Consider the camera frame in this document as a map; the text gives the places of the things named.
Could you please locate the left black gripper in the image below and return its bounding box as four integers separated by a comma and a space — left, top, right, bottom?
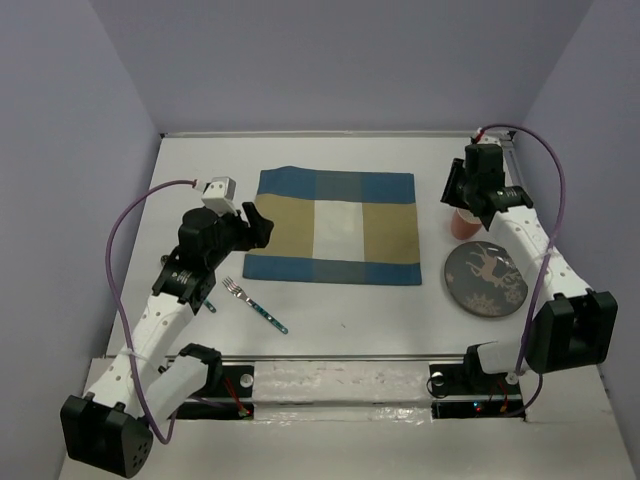
205, 203, 274, 269

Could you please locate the pink cup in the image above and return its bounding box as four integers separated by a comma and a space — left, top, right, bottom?
450, 208, 483, 241

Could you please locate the fork with teal handle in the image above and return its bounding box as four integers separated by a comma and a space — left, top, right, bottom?
222, 277, 289, 335

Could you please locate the blue beige checked cloth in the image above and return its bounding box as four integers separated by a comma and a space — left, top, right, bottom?
243, 166, 422, 286

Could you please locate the dark patterned plate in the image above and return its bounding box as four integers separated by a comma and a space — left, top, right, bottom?
443, 241, 528, 318

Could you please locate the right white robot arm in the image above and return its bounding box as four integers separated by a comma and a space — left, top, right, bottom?
442, 143, 618, 392

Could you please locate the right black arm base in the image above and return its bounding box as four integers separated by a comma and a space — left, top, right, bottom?
426, 363, 525, 420

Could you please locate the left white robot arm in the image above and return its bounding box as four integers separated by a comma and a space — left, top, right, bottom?
60, 202, 274, 479

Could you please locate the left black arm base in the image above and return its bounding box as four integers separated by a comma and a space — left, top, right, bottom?
177, 363, 255, 421

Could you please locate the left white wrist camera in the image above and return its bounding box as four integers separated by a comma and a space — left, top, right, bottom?
194, 177, 236, 216

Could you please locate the spoon with teal handle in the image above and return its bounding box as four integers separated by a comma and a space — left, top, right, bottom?
160, 255, 217, 314

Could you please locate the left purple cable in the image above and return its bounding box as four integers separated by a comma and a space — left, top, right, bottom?
105, 179, 251, 445

